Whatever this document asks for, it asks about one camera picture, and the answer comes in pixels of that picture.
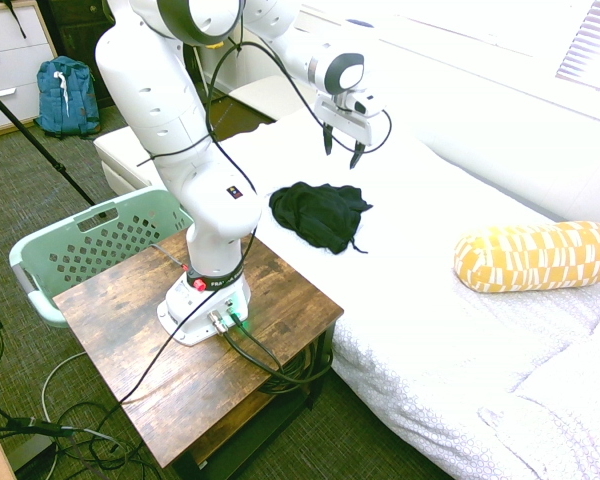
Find yellow white patterned bolster pillow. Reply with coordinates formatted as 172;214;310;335
452;220;600;294

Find black tripod stand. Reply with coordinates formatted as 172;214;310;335
0;75;109;220

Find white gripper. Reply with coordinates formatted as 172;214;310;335
313;94;373;170

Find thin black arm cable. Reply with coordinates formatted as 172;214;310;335
117;39;394;407

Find mint green laundry basket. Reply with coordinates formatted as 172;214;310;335
8;187;197;330

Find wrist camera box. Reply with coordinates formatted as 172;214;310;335
346;91;388;116

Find grey cable with red plug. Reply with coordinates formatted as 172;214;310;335
149;242;207;293

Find dark wooden cabinet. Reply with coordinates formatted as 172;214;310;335
48;0;127;109

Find rustic wooden side table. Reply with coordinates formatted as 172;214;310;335
52;227;345;480

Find blue backpack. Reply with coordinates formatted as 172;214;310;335
34;55;102;141

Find thick black base cables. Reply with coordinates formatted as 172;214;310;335
207;308;334;396

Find window blind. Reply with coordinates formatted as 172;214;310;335
554;0;600;97

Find black sports garment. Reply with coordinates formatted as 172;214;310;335
268;181;375;256

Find white drawer dresser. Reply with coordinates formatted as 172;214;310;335
0;0;59;141

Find beige upholstered bed frame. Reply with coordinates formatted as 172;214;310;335
93;126;182;197

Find grey floor cable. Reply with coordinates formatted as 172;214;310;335
40;349;89;427

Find black cable adapter box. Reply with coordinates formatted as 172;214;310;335
0;416;77;440

